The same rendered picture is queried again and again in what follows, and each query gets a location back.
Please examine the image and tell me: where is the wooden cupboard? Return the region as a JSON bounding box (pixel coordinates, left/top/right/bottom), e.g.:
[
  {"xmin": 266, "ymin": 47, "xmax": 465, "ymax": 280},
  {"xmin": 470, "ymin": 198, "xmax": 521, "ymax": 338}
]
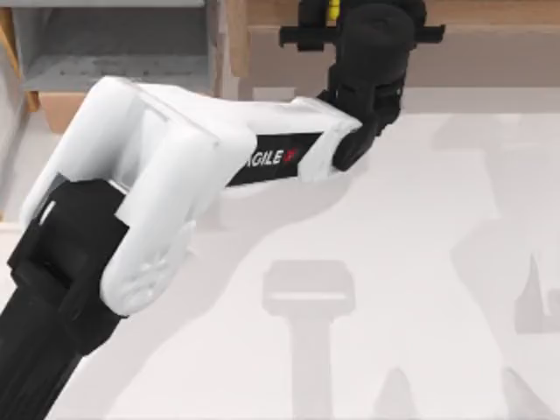
[{"xmin": 218, "ymin": 0, "xmax": 560, "ymax": 116}]

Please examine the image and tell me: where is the grey pierced drawer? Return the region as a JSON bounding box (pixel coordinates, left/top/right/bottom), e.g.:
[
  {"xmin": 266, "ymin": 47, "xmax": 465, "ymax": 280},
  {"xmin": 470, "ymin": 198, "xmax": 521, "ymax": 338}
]
[{"xmin": 16, "ymin": 0, "xmax": 220, "ymax": 98}]

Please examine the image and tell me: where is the pale wooden drawer front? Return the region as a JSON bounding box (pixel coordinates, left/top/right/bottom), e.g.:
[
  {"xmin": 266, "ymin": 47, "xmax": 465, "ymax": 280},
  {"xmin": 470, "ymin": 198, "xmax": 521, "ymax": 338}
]
[{"xmin": 37, "ymin": 89, "xmax": 91, "ymax": 133}]

